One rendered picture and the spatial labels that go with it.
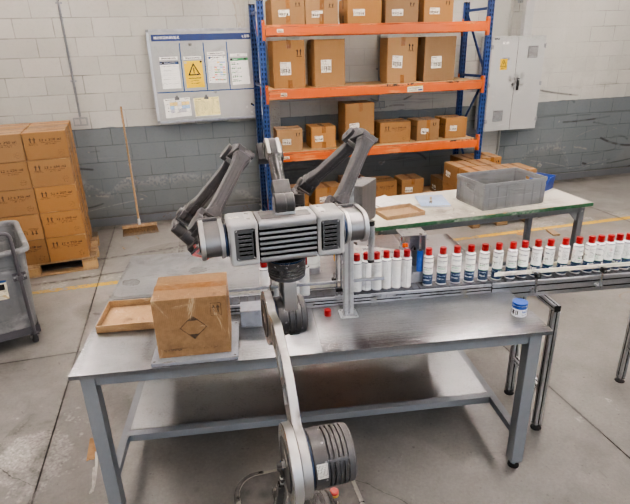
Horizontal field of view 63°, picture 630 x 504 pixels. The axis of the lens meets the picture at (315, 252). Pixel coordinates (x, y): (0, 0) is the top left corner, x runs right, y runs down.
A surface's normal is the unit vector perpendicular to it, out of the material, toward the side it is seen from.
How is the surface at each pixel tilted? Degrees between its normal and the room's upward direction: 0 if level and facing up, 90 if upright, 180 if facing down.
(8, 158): 91
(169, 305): 90
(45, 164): 89
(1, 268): 93
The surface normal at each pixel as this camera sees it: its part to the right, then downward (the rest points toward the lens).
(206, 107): 0.27, 0.35
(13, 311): 0.55, 0.35
